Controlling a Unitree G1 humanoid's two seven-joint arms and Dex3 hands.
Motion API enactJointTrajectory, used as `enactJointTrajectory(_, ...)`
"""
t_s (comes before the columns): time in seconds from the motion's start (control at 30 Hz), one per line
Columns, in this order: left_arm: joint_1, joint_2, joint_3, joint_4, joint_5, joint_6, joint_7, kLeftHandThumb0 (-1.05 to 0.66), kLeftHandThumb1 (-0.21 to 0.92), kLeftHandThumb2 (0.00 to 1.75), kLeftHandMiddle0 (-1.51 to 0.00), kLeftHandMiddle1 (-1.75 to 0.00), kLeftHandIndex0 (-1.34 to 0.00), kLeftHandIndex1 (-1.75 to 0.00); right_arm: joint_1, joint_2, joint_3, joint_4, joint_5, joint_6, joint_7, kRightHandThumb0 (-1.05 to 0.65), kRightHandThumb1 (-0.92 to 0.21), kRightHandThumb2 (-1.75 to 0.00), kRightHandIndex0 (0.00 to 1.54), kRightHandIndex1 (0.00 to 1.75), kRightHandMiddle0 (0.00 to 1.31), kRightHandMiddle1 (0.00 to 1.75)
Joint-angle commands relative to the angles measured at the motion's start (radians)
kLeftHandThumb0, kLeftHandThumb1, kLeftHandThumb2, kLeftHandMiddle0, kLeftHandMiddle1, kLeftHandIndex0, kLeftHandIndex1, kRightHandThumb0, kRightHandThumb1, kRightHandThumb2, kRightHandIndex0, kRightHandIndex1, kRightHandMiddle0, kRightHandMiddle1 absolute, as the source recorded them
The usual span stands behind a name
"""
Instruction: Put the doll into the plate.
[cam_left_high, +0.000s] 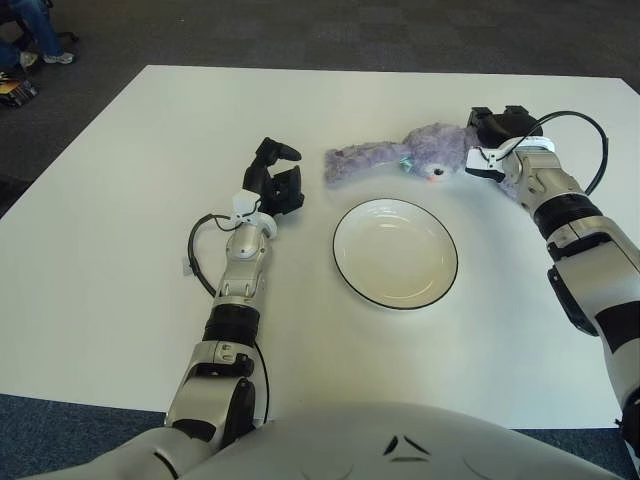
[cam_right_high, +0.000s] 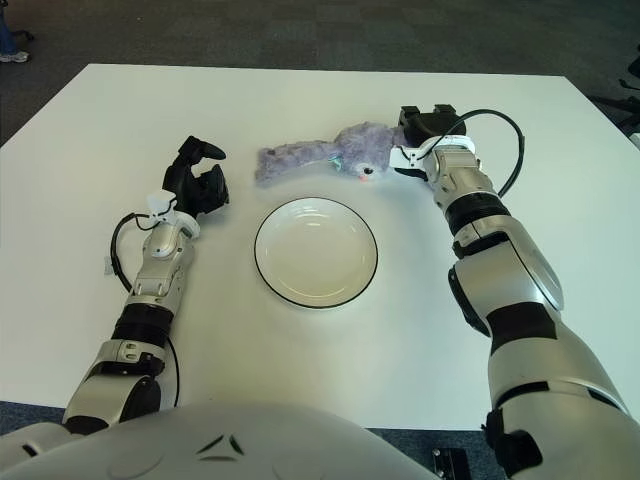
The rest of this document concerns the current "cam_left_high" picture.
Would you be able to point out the silver robot torso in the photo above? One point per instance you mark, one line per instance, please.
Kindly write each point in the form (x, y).
(375, 450)

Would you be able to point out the blue jeans leg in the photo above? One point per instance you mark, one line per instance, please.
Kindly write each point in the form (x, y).
(42, 25)

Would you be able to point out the yellow black box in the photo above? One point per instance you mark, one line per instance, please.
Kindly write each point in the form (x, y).
(17, 91)

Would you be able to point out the seated person in jeans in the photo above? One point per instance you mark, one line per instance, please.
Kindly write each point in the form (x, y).
(67, 36)

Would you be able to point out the white plate with black rim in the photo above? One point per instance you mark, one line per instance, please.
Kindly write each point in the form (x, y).
(395, 255)

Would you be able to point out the purple plush bunny doll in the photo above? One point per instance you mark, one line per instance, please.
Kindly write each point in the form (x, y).
(430, 147)

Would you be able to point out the white sneaker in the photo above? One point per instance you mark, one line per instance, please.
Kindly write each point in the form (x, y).
(60, 59)
(29, 60)

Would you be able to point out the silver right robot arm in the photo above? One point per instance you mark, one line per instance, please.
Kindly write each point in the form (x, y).
(575, 220)

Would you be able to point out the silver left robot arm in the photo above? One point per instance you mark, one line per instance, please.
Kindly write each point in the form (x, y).
(245, 265)

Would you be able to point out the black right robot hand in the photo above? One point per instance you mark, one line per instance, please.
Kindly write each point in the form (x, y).
(505, 127)

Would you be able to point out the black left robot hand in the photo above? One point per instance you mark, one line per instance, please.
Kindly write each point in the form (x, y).
(267, 185)

